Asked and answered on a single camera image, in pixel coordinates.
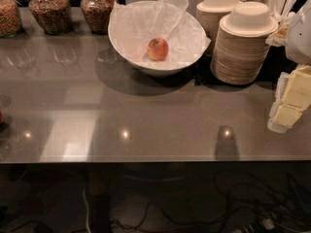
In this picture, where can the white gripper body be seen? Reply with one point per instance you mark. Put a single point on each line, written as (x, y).
(300, 39)

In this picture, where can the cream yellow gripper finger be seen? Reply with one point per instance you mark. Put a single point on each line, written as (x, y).
(292, 98)

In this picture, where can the red yellow apple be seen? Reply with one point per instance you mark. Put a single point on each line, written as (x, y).
(157, 49)

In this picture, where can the white ceramic bowl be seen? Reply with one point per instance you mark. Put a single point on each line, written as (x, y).
(155, 69)

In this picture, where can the bundle of white utensils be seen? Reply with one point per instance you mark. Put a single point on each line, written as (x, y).
(281, 10)

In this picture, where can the front stack paper bowls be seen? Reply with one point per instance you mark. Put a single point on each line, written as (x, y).
(240, 46)

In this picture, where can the stack paper bowls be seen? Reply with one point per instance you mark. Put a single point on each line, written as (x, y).
(240, 46)
(209, 14)

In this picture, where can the rear stack paper bowls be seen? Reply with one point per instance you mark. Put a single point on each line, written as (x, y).
(209, 14)

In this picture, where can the white paper liner sheet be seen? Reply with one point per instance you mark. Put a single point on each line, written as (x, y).
(142, 26)

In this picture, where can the right glass cereal jar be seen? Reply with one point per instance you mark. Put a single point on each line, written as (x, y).
(97, 14)

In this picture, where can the glass cereal jar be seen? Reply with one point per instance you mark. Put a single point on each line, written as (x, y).
(97, 14)
(10, 19)
(53, 16)

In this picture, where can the middle glass cereal jar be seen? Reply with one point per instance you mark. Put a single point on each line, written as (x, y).
(53, 16)

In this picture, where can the left glass cereal jar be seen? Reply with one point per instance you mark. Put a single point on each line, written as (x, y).
(10, 19)

